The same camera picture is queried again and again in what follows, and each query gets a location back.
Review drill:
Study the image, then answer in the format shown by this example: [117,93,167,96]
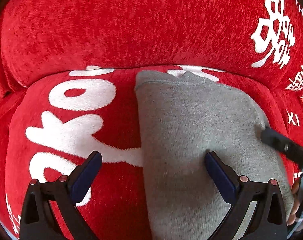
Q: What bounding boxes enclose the grey sweater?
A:
[135,71,294,239]

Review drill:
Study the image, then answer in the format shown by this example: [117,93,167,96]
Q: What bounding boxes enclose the person's right hand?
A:
[287,180,303,232]

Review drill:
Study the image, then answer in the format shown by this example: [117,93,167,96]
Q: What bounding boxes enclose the red blanket white characters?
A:
[0,0,303,239]

